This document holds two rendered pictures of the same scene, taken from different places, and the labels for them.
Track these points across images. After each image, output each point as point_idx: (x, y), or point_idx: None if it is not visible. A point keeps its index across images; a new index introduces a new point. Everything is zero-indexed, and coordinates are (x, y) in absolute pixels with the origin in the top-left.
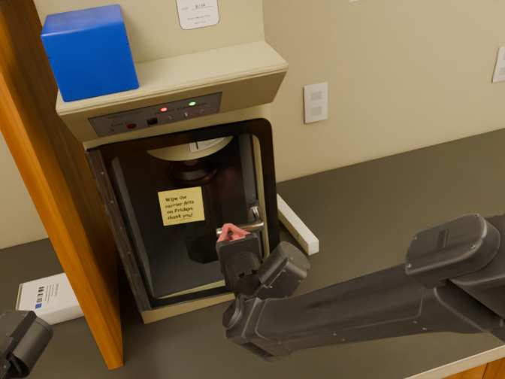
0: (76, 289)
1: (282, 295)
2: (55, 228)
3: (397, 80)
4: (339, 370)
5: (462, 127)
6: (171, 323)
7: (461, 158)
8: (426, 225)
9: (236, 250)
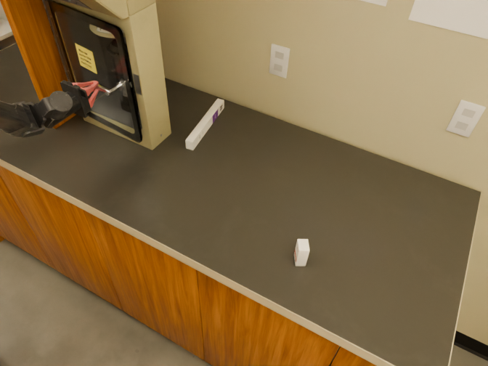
0: (27, 69)
1: (41, 114)
2: (14, 30)
3: (350, 78)
4: (111, 198)
5: (407, 155)
6: (91, 128)
7: (368, 171)
8: (266, 184)
9: (67, 89)
